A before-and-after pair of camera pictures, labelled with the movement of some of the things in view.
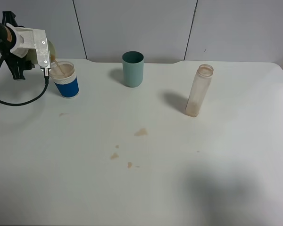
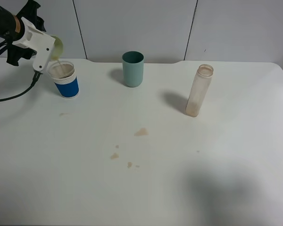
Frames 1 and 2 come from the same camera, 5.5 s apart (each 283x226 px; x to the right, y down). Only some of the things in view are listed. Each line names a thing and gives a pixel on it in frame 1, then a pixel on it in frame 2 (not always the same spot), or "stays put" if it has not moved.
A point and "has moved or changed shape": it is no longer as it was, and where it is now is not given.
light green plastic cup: (31, 55) has moved or changed shape
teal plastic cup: (133, 62) stays put
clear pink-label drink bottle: (203, 79) stays put
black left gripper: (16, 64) -> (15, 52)
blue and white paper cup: (63, 75) stays put
